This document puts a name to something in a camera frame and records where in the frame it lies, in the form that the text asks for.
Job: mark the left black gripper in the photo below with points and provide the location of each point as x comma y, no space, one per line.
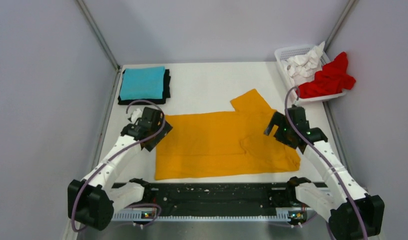
150,145

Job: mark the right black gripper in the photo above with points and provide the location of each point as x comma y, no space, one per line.
278,119

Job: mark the yellow t shirt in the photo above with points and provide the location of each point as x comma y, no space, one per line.
225,143

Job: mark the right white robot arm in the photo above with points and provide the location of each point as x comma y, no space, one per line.
350,212

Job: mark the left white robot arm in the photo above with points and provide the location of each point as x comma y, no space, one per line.
93,200

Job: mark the crumpled white t shirt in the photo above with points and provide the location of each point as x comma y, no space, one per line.
300,63

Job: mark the folded turquoise t shirt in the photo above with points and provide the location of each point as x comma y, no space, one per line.
142,83

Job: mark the crumpled red t shirt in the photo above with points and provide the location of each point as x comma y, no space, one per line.
331,80

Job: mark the folded black t shirt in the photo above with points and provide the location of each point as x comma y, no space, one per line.
166,92

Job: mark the aluminium frame rail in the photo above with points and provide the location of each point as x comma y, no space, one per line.
147,212

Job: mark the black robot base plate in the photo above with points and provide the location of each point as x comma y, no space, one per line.
221,199

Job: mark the right aluminium corner post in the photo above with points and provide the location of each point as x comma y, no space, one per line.
348,8

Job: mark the aluminium corner post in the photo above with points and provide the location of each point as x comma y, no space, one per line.
348,8
97,33

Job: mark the left aluminium corner post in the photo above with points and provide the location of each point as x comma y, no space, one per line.
97,33

